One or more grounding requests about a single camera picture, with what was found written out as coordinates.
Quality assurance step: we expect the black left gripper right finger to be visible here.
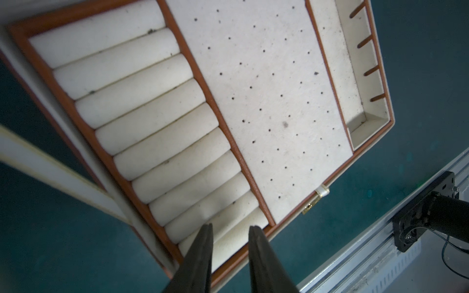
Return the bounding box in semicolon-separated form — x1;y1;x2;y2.
248;226;299;293

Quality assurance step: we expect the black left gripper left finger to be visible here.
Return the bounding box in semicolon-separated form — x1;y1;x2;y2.
163;224;214;293

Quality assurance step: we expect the brown jewelry box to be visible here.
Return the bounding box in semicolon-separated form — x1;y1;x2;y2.
1;1;394;292

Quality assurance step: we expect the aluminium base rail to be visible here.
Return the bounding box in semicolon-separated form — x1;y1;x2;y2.
298;150;469;293

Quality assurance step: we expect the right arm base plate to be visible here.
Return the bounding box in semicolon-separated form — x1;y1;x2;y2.
392;171;455;253

